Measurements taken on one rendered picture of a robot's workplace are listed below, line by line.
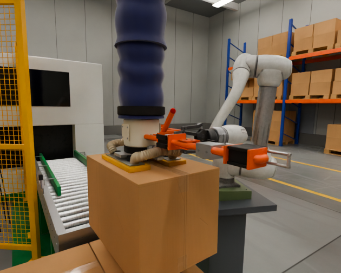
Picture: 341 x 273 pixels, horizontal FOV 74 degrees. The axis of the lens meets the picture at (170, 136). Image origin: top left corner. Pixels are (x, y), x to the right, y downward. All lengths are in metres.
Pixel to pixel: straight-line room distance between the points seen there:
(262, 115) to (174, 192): 0.81
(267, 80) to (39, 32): 9.69
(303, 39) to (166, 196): 8.28
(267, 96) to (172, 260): 1.01
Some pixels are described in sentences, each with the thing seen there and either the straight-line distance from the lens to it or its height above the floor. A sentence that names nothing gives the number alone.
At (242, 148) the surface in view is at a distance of 0.60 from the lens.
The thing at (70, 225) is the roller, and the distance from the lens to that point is 1.75.
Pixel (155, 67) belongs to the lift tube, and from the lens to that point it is 1.03.
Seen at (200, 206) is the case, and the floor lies 0.92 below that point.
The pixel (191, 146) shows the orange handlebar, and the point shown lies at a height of 1.20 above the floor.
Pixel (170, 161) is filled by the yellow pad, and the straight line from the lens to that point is 1.02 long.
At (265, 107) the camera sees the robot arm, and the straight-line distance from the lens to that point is 1.47.
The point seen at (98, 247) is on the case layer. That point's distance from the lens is 1.47.
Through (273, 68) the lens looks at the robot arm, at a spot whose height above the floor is 1.55.
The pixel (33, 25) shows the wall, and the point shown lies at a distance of 10.58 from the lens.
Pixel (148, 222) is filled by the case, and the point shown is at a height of 0.93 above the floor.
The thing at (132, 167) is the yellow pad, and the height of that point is 1.09.
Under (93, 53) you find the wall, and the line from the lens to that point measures 10.70.
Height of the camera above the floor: 1.34
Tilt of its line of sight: 8 degrees down
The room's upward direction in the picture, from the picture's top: 1 degrees clockwise
